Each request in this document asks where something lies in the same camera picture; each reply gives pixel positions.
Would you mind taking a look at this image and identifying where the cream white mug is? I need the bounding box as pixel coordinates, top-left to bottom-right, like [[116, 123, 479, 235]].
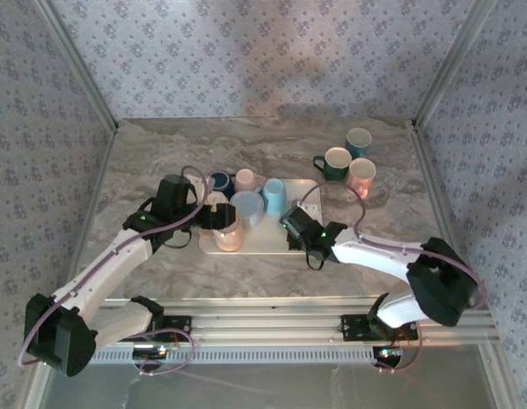
[[203, 191, 230, 210]]

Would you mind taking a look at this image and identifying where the iridescent pink glass mug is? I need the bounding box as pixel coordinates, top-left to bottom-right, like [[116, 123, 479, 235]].
[[201, 215, 245, 252]]

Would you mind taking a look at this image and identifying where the large light blue mug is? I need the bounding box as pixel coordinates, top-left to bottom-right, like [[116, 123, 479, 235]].
[[229, 190, 266, 231]]

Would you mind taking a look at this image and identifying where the navy blue mug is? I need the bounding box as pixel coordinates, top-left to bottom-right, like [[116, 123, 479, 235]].
[[208, 170, 238, 195]]

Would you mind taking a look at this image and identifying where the pale pink mug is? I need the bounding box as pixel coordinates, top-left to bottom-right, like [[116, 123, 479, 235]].
[[235, 169, 261, 193]]

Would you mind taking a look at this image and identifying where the small light blue mug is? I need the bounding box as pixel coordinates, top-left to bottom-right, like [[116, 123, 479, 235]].
[[261, 178, 286, 216]]

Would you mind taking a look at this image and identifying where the dark green mug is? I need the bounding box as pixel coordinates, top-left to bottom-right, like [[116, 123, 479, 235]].
[[312, 147, 353, 181]]

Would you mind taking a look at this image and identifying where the salmon pink mug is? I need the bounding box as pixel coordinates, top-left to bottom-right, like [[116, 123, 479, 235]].
[[347, 157, 377, 199]]

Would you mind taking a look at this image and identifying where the teal blue glazed mug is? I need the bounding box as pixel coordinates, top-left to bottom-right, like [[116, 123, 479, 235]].
[[345, 126, 374, 161]]

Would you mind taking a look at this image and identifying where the white plastic tray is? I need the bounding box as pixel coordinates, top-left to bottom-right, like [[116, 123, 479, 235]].
[[198, 178, 325, 256]]

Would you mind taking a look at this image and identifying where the small circuit board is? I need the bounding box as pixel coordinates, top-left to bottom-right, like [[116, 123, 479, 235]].
[[132, 343, 169, 358], [372, 345, 404, 359]]

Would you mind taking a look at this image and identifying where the thin black cable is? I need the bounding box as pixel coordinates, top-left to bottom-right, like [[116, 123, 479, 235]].
[[159, 228, 197, 251], [304, 250, 327, 271]]

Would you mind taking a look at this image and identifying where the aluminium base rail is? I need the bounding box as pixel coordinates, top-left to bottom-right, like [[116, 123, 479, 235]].
[[96, 297, 501, 347]]

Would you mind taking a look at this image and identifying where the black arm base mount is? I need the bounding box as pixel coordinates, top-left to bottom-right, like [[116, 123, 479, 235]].
[[160, 314, 192, 342], [340, 314, 377, 342]]

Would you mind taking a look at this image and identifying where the slotted grey cable duct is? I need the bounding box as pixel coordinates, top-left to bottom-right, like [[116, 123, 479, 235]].
[[90, 343, 380, 366]]

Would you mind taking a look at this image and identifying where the aluminium frame post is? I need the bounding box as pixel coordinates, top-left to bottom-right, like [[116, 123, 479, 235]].
[[32, 0, 120, 133], [410, 0, 501, 131]]

